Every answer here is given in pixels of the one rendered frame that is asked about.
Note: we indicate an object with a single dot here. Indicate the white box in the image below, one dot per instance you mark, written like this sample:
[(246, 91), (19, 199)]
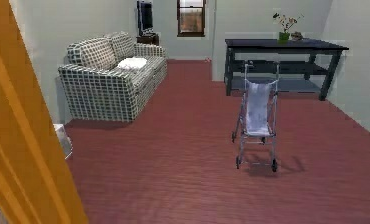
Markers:
[(63, 138)]

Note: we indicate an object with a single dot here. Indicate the white cushion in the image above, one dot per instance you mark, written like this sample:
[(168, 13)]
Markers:
[(132, 63)]

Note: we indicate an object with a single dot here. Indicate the orange wooden room door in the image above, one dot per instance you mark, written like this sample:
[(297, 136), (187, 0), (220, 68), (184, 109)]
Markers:
[(23, 140)]

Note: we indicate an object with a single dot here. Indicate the flowering plant in green pot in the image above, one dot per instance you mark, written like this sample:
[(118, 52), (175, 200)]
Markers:
[(284, 28)]

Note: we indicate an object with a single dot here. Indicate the small brown grey object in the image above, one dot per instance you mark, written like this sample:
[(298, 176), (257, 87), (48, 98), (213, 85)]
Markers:
[(296, 35)]

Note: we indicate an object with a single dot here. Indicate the dark wooden television stand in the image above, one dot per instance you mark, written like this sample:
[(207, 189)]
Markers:
[(148, 39)]

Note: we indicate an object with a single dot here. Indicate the black television set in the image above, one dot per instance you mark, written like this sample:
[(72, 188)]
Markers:
[(145, 16)]

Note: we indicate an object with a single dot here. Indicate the grey folding stroller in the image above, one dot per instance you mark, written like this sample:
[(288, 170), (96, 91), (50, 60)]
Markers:
[(258, 110)]

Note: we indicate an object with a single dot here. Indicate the brown framed window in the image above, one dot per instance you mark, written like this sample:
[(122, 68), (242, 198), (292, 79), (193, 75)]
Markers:
[(191, 18)]

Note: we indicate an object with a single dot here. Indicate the dark blue shelf table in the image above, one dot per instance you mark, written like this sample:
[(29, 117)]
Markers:
[(279, 45)]

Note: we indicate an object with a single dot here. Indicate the checkered green white sofa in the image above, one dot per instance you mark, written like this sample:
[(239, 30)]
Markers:
[(103, 86)]

